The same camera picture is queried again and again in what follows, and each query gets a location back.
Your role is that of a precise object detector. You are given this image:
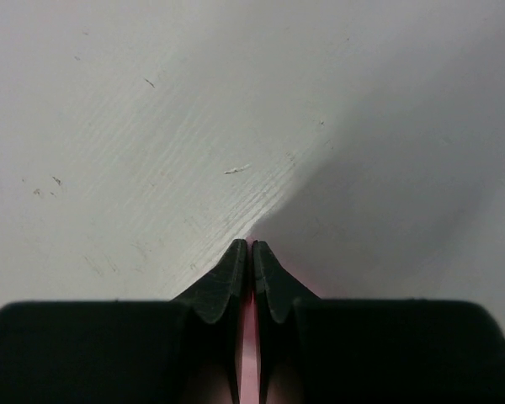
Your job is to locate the pink t-shirt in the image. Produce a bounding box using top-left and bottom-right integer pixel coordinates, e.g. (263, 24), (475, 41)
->
(237, 239), (325, 404)

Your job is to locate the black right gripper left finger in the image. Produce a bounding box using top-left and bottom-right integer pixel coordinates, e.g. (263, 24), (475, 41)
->
(0, 240), (247, 403)

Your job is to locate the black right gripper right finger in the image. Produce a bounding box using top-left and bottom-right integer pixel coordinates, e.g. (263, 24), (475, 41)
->
(252, 241), (505, 403)

